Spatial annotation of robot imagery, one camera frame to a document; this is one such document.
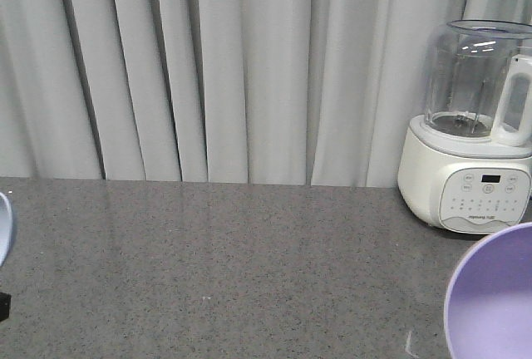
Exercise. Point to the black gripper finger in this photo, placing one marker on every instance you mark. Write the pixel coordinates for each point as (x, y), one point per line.
(5, 306)

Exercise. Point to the light blue plastic spoon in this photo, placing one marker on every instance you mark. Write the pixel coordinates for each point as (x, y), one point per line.
(8, 227)

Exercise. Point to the purple plastic bowl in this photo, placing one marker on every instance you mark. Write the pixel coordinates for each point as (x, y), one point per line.
(487, 309)

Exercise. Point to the white pleated curtain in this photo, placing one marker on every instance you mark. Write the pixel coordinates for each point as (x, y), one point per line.
(234, 91)

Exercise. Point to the white blender with glass jar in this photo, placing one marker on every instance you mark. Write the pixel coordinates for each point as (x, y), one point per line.
(466, 161)

